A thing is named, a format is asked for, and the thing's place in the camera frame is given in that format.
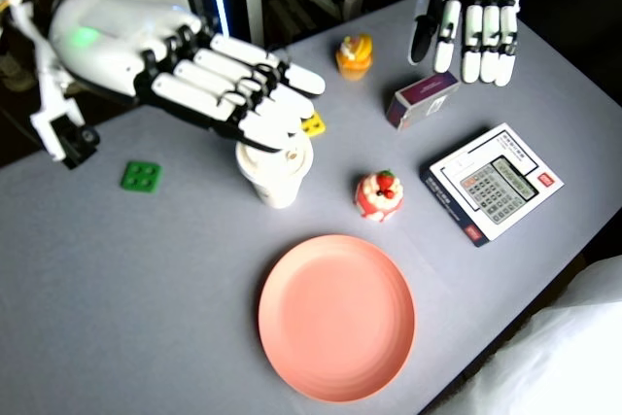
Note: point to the purple small box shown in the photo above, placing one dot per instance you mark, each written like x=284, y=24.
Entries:
x=427, y=96

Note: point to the white paper cup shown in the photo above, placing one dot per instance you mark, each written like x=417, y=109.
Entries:
x=274, y=182

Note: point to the white cloth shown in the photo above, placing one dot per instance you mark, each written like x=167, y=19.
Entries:
x=559, y=361

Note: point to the white calculator box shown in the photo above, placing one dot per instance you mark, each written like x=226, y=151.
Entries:
x=491, y=182

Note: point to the orange toy cupcake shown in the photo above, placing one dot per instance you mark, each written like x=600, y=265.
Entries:
x=355, y=58

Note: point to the green square block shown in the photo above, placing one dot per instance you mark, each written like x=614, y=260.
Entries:
x=141, y=177

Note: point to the strawberry toy cake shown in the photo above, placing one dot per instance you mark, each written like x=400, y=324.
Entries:
x=379, y=196

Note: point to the pink round plate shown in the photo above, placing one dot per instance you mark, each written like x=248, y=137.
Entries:
x=335, y=318

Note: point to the grey table cloth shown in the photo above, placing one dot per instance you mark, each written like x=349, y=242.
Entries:
x=121, y=288

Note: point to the yellow square block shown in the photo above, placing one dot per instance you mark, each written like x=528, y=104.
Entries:
x=315, y=127

